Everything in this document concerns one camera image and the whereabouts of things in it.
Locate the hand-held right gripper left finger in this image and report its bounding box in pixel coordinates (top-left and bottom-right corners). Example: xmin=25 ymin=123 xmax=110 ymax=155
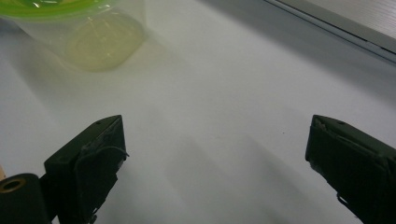
xmin=43 ymin=114 xmax=131 ymax=224

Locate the round green-lidded clear container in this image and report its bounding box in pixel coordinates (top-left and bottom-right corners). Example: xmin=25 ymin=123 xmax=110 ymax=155
xmin=0 ymin=0 xmax=148 ymax=74

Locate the aluminium rail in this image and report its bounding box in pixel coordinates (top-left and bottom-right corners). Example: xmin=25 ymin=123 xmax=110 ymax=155
xmin=263 ymin=0 xmax=396 ymax=65

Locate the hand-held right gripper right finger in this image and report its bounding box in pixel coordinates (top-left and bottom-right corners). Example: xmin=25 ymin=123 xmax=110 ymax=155
xmin=304 ymin=114 xmax=396 ymax=224

